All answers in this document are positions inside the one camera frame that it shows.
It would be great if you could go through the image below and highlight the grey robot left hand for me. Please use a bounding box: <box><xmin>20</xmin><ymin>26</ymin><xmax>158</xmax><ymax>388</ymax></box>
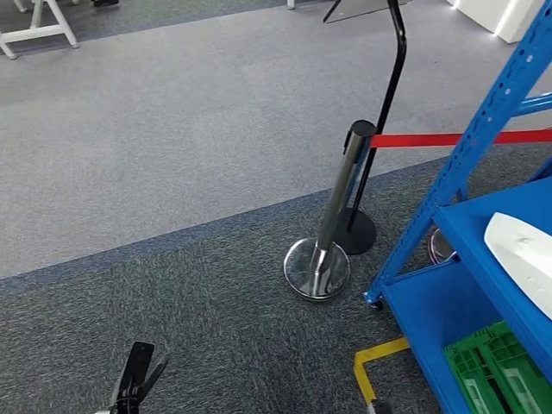
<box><xmin>137</xmin><ymin>353</ymin><xmax>171</xmax><ymax>397</ymax></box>

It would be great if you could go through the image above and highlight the blue metal shelf rack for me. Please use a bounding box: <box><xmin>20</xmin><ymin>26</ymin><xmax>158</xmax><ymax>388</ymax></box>
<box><xmin>362</xmin><ymin>0</ymin><xmax>552</xmax><ymax>414</ymax></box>

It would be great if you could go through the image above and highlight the chrome stanchion with round base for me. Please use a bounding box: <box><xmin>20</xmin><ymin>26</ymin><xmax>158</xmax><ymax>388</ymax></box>
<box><xmin>282</xmin><ymin>119</ymin><xmax>378</xmax><ymax>303</ymax></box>

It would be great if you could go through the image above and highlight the black stanchion with round base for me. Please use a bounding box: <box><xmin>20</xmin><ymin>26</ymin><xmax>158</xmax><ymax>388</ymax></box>
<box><xmin>322</xmin><ymin>0</ymin><xmax>409</xmax><ymax>257</ymax></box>

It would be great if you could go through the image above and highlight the red barrier belt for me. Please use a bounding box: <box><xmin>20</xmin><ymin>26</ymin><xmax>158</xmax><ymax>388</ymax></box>
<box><xmin>369</xmin><ymin>128</ymin><xmax>552</xmax><ymax>150</ymax></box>

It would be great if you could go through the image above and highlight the green plastic crate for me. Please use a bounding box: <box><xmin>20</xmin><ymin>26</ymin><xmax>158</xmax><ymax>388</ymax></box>
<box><xmin>442</xmin><ymin>320</ymin><xmax>552</xmax><ymax>414</ymax></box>

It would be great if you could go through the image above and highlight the white plastic cover panel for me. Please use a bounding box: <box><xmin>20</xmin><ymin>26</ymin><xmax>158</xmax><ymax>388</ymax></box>
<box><xmin>483</xmin><ymin>212</ymin><xmax>552</xmax><ymax>322</ymax></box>

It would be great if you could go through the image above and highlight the white platform block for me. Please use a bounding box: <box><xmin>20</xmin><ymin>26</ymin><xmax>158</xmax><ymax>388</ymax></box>
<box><xmin>446</xmin><ymin>0</ymin><xmax>547</xmax><ymax>45</ymax></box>

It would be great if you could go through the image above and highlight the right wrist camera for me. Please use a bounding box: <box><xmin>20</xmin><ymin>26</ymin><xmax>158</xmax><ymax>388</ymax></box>
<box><xmin>365</xmin><ymin>398</ymin><xmax>394</xmax><ymax>414</ymax></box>

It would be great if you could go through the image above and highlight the white table frame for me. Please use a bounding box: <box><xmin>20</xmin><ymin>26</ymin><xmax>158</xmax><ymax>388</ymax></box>
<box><xmin>0</xmin><ymin>0</ymin><xmax>80</xmax><ymax>62</ymax></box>

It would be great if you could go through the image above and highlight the black stanchion post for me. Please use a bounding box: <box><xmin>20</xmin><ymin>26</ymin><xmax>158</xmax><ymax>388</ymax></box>
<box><xmin>427</xmin><ymin>227</ymin><xmax>458</xmax><ymax>266</ymax></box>

